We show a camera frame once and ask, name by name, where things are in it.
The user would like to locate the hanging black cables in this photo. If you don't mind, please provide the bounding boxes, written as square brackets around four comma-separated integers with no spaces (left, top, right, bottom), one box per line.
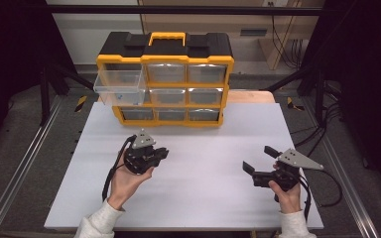
[270,2,310,70]

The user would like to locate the yellow black drawer organizer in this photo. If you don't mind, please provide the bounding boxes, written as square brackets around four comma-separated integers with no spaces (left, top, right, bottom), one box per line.
[95,31,235,128]

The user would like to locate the transparent plastic drawer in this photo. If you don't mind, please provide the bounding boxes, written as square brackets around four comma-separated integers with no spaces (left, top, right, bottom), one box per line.
[92,69,148,107]

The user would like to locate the person's right hand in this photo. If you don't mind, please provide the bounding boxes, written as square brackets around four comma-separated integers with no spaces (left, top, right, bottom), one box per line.
[267,161,303,214]

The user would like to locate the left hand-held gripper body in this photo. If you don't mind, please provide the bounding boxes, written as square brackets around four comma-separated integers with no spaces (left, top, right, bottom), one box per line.
[123,128,162,176]

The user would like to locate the set of clear small drawers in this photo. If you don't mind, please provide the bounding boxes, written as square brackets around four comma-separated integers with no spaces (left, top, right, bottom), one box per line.
[120,62,228,122]

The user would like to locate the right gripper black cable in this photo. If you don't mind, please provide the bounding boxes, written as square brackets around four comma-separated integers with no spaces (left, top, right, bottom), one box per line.
[297,168,343,222]

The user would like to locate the person's left hand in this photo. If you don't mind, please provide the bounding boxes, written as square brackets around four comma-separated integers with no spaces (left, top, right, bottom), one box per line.
[107,155,155,211]

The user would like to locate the black curtain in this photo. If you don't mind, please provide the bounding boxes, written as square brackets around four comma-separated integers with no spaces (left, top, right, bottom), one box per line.
[0,0,77,160]
[311,0,381,199]

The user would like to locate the aluminium frame rail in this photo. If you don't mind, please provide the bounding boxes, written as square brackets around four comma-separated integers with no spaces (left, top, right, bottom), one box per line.
[0,97,64,238]
[320,135,381,238]

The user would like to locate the yellow black hazard tape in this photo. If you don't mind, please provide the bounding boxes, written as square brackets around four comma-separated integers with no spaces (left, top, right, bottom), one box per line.
[74,95,88,113]
[286,96,306,112]

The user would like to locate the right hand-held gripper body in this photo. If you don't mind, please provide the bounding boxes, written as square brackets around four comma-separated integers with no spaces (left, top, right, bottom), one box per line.
[251,148,325,202]

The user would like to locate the black floor cables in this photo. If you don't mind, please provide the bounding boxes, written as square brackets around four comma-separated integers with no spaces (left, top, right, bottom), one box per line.
[292,98,343,157]

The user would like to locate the black horizontal frame bar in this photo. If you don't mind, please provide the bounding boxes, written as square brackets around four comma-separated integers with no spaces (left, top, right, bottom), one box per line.
[46,4,323,17]

